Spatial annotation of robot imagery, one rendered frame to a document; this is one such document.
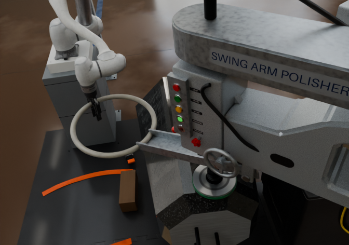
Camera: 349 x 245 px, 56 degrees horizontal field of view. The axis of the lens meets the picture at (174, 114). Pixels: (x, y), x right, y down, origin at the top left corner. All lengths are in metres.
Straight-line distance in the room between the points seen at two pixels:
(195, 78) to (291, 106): 0.35
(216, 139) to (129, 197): 1.39
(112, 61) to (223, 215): 1.01
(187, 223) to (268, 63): 1.01
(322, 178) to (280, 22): 0.52
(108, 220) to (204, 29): 1.87
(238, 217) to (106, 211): 1.24
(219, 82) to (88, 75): 0.98
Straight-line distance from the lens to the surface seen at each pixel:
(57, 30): 2.62
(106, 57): 1.90
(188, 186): 1.67
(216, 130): 1.22
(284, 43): 0.97
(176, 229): 1.75
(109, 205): 2.68
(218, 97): 1.11
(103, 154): 1.75
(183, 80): 1.13
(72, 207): 2.77
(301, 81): 0.94
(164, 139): 1.76
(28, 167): 3.23
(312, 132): 1.06
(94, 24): 2.60
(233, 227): 1.80
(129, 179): 2.63
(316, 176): 1.19
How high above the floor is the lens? 2.18
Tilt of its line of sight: 42 degrees down
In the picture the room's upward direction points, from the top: 7 degrees counter-clockwise
